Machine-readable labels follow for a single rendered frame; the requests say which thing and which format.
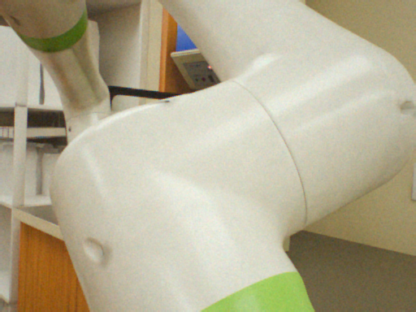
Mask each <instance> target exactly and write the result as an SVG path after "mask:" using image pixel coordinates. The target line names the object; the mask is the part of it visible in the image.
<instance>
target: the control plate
mask: <svg viewBox="0 0 416 312"><path fill-rule="evenodd" d="M182 64H183V65H184V68H185V70H186V71H187V73H188V74H189V76H190V78H191V80H192V81H193V83H194V85H195V86H196V87H201V86H211V85H217V84H219V83H221V81H220V80H217V76H216V75H215V72H214V71H213V70H212V69H211V68H209V67H208V66H210V65H209V64H208V62H207V61H202V62H196V63H182ZM208 76H212V77H213V78H214V82H210V79H209V77H208ZM202 77H204V78H205V79H206V81H203V80H202ZM195 79H198V81H196V80H195Z"/></svg>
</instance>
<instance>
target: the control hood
mask: <svg viewBox="0 0 416 312"><path fill-rule="evenodd" d="M171 57H172V59H173V61H174V63H175V64H176V66H177V67H178V68H179V70H180V73H181V74H182V75H183V77H184V79H185V80H186V81H187V84H188V86H189V87H190V89H192V90H204V89H207V88H209V87H213V86H214V85H211V86H201V87H196V86H195V85H194V83H193V81H192V80H191V78H190V76H189V74H188V73H187V71H186V70H185V68H184V65H183V64H182V63H196V62H202V61H206V60H205V59H204V56H202V54H201V52H200V51H199V49H193V50H185V51H180V52H175V53H171Z"/></svg>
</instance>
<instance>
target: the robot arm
mask: <svg viewBox="0 0 416 312"><path fill-rule="evenodd" d="M157 1H159V3H160V4H162V6H163V7H164V8H165V9H166V10H167V11H168V12H169V13H170V15H171V16H172V17H173V18H174V19H175V21H176V22H177V23H178V25H180V27H181V28H182V29H183V30H184V32H186V33H187V35H188V36H189V38H190V39H191V41H192V42H193V44H194V45H195V46H196V47H197V48H198V49H199V51H200V52H201V54H202V56H204V59H205V60H206V61H207V62H208V64H209V65H210V67H211V69H212V70H213V71H214V73H215V75H216V76H217V77H218V79H219V80H220V81H221V83H219V84H217V85H215V86H213V87H209V88H207V89H204V90H199V91H197V92H195V93H186V94H183V95H180V96H177V97H169V98H167V99H163V100H157V101H155V102H151V103H148V104H144V105H141V106H136V107H132V108H129V109H127V110H122V111H120V112H119V113H116V114H112V113H111V99H110V94H109V90H108V87H107V86H106V84H105V82H104V80H103V79H102V77H101V75H100V73H99V72H98V68H97V66H96V63H95V62H94V56H93V52H92V49H91V40H90V33H89V22H88V12H87V8H86V4H85V0H0V13H1V14H2V16H3V18H5V21H6V22H7V23H8V24H9V25H10V26H11V27H12V29H13V31H14V32H15V34H16V35H18V36H19V38H20V40H21V41H22V42H23V43H24V44H25V45H26V46H27V47H28V49H29V50H30V51H31V52H32V54H33V55H35V56H36V57H37V59H38V60H39V61H40V63H41V64H42V65H43V67H44V68H45V69H46V71H47V72H48V73H49V74H50V77H51V79H52V80H53V82H54V84H55V86H56V88H57V90H58V94H59V96H60V101H61V103H62V107H63V111H64V117H65V121H66V125H67V148H65V149H64V151H63V152H62V153H61V154H60V157H59V158H58V159H57V162H56V163H55V165H54V170H53V171H52V174H51V176H50V201H51V204H52V206H53V208H54V213H55V216H56V218H57V221H58V225H59V226H60V231H61V233H62V235H63V240H64V242H65V244H66V246H67V251H68V253H69V255H70V257H71V261H72V264H73V266H74V269H75V272H76V274H77V278H78V280H79V281H80V287H81V288H82V291H83V293H84V298H85V300H86V302H87V303H88V308H89V310H90V312H315V311H314V307H313V306H312V305H311V303H310V299H309V297H308V295H307V293H306V287H305V285H304V283H303V279H302V278H301V277H300V274H299V272H298V271H297V270H296V267H295V266H294V265H293V263H292V262H291V261H290V260H289V257H288V256H287V254H286V253H285V251H284V250H283V242H284V241H285V239H286V238H287V237H289V236H292V235H293V234H294V233H297V232H299V231H300V230H303V229H304V228H306V227H309V226H310V225H311V224H313V223H316V222H317V221H319V220H320V219H323V218H324V217H326V216H328V215H329V214H331V213H334V212H335V211H337V210H339V209H340V208H342V207H344V206H347V205H348V204H349V203H351V202H354V201H355V200H357V199H358V198H360V197H362V196H365V195H366V194H368V193H370V192H371V191H373V190H375V189H377V188H378V187H380V186H382V185H384V184H385V183H387V182H388V181H389V180H391V179H392V178H393V177H394V176H396V175H397V174H398V173H399V172H400V170H401V169H402V168H403V167H404V166H405V164H406V163H407V162H408V161H409V160H410V157H411V156H412V155H413V152H414V150H415V148H416V84H415V83H414V81H413V78H412V77H411V76H410V74H409V73H408V72H407V70H406V69H405V67H404V66H402V64H401V63H399V61H398V60H397V59H396V58H395V57H393V56H392V55H390V54H389V53H388V52H386V51H385V50H383V49H381V48H379V47H378V46H377V45H374V44H372V43H371V42H369V41H367V40H365V39H364V38H361V37H359V36H358V35H355V34H354V33H352V32H350V31H348V30H347V29H346V28H342V27H341V26H340V25H338V24H335V23H334V22H333V21H330V20H329V19H328V18H325V17H323V15H320V14H319V13H317V11H314V10H312V9H311V8H309V7H307V6H306V5H305V4H303V3H302V2H300V1H298V0H157Z"/></svg>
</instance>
